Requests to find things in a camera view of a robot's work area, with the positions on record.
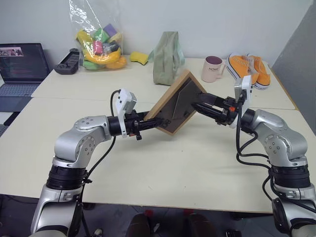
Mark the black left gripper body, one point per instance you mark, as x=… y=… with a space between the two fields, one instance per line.
x=133 y=123

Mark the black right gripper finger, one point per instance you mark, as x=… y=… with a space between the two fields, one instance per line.
x=208 y=110
x=209 y=98

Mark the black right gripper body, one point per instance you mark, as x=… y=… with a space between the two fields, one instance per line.
x=225 y=111

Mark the wooden picture frame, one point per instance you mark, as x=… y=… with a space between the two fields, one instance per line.
x=182 y=98

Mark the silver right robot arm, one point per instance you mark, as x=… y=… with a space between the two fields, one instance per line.
x=271 y=126

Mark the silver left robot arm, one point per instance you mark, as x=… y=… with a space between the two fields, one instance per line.
x=81 y=138

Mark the pink mug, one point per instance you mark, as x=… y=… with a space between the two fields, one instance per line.
x=209 y=74

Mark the orange canvas shoe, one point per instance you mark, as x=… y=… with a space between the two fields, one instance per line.
x=263 y=74
x=237 y=63

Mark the green fabric bag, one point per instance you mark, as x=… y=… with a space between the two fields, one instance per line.
x=165 y=61

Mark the orange plush toy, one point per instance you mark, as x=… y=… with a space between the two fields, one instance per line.
x=118 y=63

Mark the yellow sponge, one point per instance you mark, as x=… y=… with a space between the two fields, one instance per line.
x=138 y=57

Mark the yellow plush banana toy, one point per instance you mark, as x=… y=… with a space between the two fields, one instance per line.
x=101 y=58

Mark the pink toy cube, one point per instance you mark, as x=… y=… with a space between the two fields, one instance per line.
x=97 y=47

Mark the black game controller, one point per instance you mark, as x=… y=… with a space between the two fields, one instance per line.
x=67 y=63

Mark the purple foam block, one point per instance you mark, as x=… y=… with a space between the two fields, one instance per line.
x=111 y=29

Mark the dark rounded shape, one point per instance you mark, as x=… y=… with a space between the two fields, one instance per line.
x=140 y=225

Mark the clear plastic bag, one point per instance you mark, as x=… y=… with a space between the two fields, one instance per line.
x=98 y=22

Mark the open grey laptop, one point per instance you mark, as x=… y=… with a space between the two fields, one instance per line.
x=22 y=64

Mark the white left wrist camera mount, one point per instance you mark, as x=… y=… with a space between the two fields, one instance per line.
x=123 y=98

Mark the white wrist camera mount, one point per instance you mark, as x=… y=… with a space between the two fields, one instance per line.
x=123 y=98
x=246 y=84

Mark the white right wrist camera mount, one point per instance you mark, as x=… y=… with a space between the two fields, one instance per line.
x=246 y=84

